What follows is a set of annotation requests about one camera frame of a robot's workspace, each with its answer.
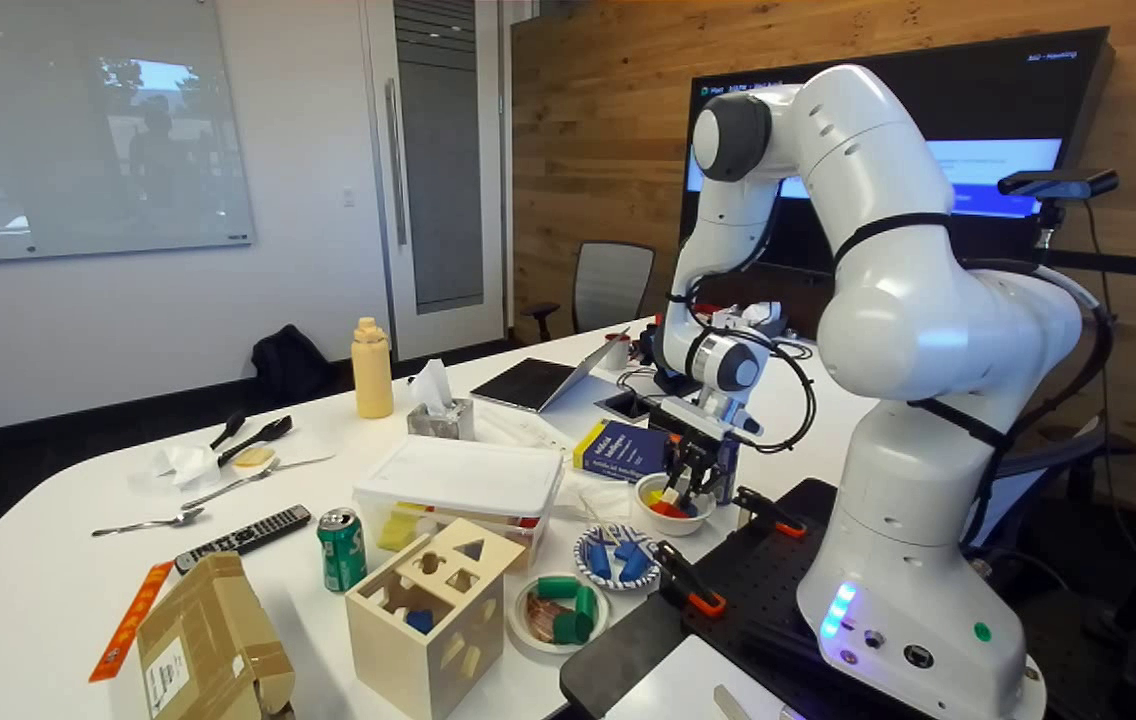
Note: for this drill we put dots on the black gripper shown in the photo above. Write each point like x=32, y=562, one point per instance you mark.
x=706, y=426

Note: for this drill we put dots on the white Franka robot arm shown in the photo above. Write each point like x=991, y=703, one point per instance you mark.
x=915, y=304

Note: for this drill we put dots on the white bowl with blocks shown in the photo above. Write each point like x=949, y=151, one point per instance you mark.
x=669, y=524

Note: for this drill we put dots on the white bowl with green pieces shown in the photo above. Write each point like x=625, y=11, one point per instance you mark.
x=558, y=640

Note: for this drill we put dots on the grey tissue box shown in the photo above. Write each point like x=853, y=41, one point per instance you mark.
x=442, y=418

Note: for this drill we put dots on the wooden shape sorter box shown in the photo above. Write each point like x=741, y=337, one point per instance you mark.
x=442, y=626

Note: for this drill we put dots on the brown cardboard box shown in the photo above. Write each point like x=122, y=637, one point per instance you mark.
x=214, y=640

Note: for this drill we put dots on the red block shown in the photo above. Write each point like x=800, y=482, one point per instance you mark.
x=674, y=508

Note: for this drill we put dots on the yellow block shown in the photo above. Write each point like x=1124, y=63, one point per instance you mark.
x=655, y=499

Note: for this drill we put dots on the blue book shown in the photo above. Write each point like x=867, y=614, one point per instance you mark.
x=620, y=451

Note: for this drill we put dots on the black phone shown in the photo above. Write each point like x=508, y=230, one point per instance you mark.
x=620, y=400

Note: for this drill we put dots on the blue patterned plate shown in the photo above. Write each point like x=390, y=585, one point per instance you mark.
x=618, y=562

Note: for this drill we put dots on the green curved block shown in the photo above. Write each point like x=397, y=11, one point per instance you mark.
x=578, y=610

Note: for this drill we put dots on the flat black laptop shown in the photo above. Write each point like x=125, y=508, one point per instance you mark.
x=524, y=382

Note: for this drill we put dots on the white paper sheet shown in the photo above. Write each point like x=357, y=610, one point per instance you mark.
x=674, y=680

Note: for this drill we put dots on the brown block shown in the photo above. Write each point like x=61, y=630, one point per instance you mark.
x=540, y=619

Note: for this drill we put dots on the grey office chair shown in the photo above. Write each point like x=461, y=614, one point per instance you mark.
x=610, y=280

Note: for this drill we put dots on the white pen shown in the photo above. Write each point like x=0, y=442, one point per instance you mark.
x=728, y=703

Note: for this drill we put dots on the clear lidded plastic container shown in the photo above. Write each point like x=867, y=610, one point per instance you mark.
x=461, y=477

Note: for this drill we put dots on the yellow object inside container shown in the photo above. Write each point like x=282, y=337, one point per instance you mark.
x=397, y=529

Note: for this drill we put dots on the blue office chair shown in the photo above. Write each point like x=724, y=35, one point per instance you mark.
x=1033, y=464

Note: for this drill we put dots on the yellow squeeze bottle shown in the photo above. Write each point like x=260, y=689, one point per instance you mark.
x=372, y=373

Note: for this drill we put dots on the green soda can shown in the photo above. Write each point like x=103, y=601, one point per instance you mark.
x=340, y=549

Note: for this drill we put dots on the white door with window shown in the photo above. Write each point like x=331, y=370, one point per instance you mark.
x=442, y=163

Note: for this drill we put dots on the black backpack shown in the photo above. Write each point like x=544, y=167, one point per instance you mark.
x=291, y=361

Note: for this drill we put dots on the black spatula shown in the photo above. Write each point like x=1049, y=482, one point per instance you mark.
x=256, y=437

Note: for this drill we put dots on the wooden spoon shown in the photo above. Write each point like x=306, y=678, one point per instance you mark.
x=252, y=463

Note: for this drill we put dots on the black remote control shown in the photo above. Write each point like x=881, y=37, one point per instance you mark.
x=250, y=532

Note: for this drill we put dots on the small black utensil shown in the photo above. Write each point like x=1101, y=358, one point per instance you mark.
x=229, y=431

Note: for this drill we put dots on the crumpled white napkin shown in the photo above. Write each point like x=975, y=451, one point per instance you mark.
x=179, y=463

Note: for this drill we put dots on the orange ruler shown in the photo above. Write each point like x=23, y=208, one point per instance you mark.
x=132, y=620

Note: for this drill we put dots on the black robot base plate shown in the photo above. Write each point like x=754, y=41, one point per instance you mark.
x=754, y=585

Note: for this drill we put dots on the wall television screen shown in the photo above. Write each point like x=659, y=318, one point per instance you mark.
x=983, y=102

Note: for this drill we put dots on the wall whiteboard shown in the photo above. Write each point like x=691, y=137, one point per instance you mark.
x=75, y=120

